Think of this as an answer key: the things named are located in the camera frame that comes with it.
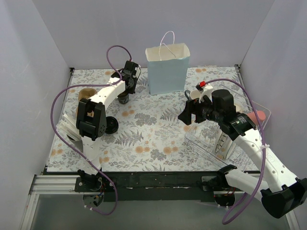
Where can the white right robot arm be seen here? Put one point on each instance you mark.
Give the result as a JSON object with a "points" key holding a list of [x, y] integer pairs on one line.
{"points": [[278, 189]]}

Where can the white paper napkins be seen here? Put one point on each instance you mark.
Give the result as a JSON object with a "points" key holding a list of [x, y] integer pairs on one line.
{"points": [[68, 125]]}

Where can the blue-grey ceramic mug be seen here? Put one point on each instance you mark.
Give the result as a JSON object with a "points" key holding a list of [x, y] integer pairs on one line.
{"points": [[195, 94]]}

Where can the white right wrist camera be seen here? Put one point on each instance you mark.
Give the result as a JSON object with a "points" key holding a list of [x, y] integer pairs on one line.
{"points": [[203, 89]]}

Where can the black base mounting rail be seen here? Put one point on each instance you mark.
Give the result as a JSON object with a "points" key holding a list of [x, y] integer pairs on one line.
{"points": [[134, 186]]}

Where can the pink cylindrical bottle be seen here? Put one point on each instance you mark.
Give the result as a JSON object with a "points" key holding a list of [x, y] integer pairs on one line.
{"points": [[261, 116]]}

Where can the dark takeout coffee cup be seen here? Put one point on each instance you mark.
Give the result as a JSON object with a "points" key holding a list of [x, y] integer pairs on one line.
{"points": [[123, 99]]}

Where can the brown cardboard cup carrier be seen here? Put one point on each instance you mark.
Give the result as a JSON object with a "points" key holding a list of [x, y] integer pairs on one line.
{"points": [[86, 93]]}

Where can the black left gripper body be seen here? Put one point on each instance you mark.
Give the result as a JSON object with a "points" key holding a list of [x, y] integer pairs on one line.
{"points": [[125, 95]]}

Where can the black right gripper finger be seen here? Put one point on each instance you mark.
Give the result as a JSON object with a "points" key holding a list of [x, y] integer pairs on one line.
{"points": [[187, 94], [186, 114]]}

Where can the black plastic cup lid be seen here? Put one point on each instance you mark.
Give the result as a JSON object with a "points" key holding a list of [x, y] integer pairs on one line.
{"points": [[111, 125]]}

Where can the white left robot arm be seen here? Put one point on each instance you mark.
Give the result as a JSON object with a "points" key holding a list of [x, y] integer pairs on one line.
{"points": [[92, 121]]}

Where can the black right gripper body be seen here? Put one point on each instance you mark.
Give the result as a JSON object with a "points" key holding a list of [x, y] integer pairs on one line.
{"points": [[198, 111]]}

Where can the yellow patterned bowl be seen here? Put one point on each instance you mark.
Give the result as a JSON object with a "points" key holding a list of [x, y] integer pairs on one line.
{"points": [[238, 108]]}

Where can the light blue paper bag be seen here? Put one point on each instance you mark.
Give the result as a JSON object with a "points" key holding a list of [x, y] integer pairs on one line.
{"points": [[167, 65]]}

